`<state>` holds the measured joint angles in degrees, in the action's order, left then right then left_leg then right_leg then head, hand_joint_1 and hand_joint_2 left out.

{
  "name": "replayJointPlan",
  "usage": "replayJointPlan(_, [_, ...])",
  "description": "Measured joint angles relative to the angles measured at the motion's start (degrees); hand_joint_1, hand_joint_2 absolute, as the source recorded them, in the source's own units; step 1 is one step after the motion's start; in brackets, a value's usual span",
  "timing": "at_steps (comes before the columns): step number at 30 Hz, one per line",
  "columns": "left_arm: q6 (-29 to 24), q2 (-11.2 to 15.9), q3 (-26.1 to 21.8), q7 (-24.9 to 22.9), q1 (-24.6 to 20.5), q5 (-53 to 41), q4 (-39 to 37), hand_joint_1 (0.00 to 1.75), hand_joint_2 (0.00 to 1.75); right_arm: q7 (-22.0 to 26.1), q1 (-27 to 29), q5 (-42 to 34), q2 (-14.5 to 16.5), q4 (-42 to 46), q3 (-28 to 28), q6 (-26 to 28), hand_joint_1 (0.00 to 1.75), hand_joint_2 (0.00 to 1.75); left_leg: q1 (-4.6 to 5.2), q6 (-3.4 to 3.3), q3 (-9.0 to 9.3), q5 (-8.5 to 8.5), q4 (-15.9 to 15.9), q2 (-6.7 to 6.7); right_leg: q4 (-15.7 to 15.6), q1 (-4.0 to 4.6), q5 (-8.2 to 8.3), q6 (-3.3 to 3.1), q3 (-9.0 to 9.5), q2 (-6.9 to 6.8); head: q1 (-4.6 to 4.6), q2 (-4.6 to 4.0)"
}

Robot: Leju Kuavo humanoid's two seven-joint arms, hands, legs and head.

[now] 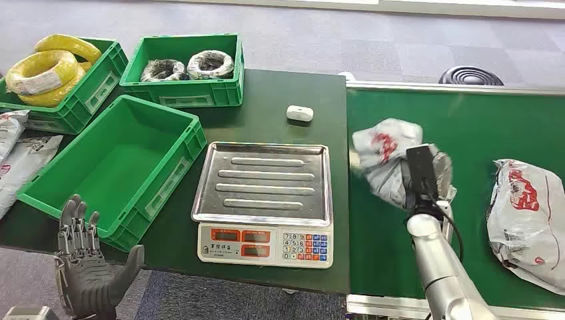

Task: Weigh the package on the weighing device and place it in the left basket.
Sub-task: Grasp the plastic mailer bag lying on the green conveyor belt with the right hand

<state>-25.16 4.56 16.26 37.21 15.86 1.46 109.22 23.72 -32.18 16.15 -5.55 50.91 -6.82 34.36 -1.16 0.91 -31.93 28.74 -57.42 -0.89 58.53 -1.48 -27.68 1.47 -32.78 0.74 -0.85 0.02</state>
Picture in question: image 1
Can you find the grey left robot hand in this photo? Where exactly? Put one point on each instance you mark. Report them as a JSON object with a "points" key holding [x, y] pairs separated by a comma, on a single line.
{"points": [[86, 274]]}

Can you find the electronic weighing scale steel pan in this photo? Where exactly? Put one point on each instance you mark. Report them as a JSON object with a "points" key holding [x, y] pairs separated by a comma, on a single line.
{"points": [[265, 198]]}

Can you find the white courier package red print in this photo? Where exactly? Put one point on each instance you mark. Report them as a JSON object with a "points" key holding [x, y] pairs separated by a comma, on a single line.
{"points": [[527, 221]]}

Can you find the green conveyor belt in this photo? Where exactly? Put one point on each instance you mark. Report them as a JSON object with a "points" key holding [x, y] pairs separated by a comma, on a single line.
{"points": [[476, 123]]}

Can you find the green plastic crate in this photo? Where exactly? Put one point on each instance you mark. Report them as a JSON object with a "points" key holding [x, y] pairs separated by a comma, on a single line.
{"points": [[185, 92], [95, 88], [119, 168]]}

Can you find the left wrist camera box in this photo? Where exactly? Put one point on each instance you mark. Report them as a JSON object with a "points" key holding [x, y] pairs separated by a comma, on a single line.
{"points": [[28, 313]]}

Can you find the small grey courier bag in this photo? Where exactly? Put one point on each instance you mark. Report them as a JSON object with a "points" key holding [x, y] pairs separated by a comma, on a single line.
{"points": [[9, 130]]}

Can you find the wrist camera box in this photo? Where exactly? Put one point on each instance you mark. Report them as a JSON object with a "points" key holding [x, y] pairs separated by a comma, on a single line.
{"points": [[28, 313], [421, 170]]}

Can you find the small white earbud case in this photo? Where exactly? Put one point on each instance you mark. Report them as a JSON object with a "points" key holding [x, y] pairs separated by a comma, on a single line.
{"points": [[299, 113]]}

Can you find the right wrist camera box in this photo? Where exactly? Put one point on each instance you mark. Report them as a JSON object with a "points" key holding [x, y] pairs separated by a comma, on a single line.
{"points": [[421, 170]]}

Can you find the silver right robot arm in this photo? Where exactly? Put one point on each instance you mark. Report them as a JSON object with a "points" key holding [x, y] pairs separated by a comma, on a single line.
{"points": [[435, 260]]}

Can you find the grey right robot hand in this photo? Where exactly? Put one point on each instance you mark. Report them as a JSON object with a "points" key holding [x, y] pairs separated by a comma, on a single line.
{"points": [[445, 176]]}

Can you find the black ribbed round object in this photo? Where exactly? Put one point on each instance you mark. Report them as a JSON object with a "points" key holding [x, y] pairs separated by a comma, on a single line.
{"points": [[470, 76]]}

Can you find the flat grey courier bag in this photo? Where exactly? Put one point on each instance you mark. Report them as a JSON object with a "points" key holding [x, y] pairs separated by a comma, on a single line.
{"points": [[24, 165]]}

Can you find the grey courier package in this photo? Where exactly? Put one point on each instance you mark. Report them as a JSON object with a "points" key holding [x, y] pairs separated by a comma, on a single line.
{"points": [[384, 146]]}

